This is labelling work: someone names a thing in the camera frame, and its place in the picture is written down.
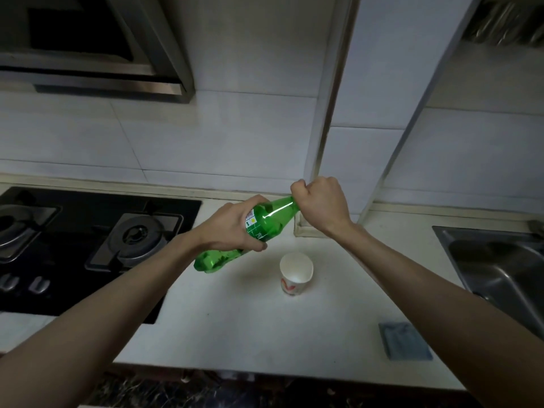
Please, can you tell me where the person's right hand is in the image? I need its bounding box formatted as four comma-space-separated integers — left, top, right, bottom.
290, 177, 352, 236

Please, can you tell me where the stainless steel range hood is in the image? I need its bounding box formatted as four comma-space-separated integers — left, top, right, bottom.
0, 0, 196, 103

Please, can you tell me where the metal dish rack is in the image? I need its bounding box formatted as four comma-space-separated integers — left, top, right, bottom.
463, 0, 544, 47

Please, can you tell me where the grey dish cloth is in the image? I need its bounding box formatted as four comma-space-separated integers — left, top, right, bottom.
378, 321, 433, 362

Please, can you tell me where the green plastic soda bottle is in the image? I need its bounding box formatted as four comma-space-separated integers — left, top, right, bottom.
194, 196, 300, 274

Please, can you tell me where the person's right forearm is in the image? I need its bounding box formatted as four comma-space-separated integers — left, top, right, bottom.
328, 222, 544, 408

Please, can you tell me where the person's left forearm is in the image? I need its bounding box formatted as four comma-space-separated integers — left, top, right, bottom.
0, 230, 205, 408

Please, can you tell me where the stainless steel sink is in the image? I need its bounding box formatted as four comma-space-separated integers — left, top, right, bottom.
432, 225, 544, 339

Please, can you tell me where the black gas stove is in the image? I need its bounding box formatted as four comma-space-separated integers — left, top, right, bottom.
0, 186, 203, 324

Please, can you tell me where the person's left hand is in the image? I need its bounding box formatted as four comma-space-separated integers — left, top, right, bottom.
193, 195, 271, 254

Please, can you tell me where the white paper cup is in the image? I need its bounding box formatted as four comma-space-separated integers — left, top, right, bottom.
279, 252, 314, 296

